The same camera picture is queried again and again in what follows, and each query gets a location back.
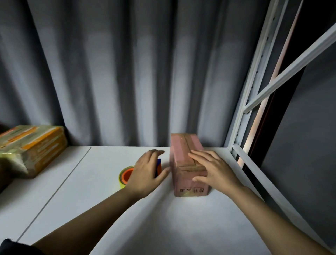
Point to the person's right hand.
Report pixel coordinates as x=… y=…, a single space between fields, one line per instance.
x=219 y=173

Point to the person's left hand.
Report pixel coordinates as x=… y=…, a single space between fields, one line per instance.
x=141 y=176

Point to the person's left thumb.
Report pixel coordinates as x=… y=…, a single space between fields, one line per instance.
x=163 y=174

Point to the person's right thumb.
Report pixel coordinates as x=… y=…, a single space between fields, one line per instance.
x=200 y=179

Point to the person's right middle finger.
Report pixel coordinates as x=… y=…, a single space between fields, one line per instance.
x=201 y=155

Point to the pinkish brown cardboard box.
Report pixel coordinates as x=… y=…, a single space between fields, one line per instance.
x=181 y=149

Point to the person's right forearm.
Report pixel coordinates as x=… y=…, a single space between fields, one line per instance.
x=267 y=223

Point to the person's left forearm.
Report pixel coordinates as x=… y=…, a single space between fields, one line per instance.
x=91 y=223

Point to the grey curtain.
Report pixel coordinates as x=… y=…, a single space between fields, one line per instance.
x=126 y=71

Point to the yellow taped cardboard box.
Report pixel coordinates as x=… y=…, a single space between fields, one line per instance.
x=34 y=147

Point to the black sleeve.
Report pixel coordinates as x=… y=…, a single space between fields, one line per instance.
x=15 y=248

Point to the white metal shelf frame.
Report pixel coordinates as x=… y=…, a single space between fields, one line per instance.
x=283 y=75

